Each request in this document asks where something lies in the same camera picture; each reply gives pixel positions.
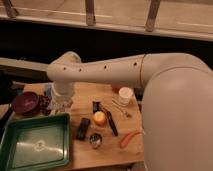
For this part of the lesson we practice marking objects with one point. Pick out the light blue towel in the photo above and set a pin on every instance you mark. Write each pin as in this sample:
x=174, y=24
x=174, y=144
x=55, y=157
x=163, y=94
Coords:
x=58, y=107

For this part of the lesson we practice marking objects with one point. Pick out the white paper cup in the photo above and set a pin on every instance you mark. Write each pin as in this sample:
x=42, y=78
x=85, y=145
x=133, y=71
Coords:
x=125, y=94

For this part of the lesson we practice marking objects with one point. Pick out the wooden board table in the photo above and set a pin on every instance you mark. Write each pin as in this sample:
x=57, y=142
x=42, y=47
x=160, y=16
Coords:
x=109, y=153

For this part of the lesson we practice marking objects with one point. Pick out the orange apple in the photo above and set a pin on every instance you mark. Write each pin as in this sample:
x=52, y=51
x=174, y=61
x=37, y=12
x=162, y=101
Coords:
x=99, y=118

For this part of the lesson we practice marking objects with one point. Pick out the black-handled knife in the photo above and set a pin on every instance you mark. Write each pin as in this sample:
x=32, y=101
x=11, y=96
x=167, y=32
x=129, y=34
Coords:
x=110, y=119

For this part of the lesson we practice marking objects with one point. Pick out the green plastic tray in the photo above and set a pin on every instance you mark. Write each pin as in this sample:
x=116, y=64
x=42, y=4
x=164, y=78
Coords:
x=36, y=144

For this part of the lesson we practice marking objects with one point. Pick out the black rectangular remote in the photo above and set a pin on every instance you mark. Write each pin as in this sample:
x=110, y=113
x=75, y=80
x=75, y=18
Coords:
x=82, y=129

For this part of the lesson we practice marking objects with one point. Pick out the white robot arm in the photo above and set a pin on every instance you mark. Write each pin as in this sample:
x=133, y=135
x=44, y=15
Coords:
x=177, y=103

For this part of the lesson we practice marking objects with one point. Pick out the small metal cup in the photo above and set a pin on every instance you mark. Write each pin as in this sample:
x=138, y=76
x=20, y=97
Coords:
x=95, y=140

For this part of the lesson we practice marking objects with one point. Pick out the orange carrot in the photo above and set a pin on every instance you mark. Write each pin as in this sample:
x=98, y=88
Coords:
x=126, y=139

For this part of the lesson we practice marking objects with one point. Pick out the purple bowl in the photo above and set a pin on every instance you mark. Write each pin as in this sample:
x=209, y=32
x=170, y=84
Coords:
x=25, y=102

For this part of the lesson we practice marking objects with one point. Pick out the red bowl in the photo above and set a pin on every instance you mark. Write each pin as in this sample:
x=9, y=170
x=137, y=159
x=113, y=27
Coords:
x=115, y=88

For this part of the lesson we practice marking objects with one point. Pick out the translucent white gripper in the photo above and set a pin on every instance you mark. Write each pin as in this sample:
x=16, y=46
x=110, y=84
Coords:
x=62, y=91

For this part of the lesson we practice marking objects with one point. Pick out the small black block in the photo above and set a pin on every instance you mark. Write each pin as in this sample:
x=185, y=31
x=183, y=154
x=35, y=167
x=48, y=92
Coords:
x=95, y=106

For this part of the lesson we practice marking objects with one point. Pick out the blue cup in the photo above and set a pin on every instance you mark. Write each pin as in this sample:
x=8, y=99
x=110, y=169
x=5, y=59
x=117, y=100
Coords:
x=47, y=91

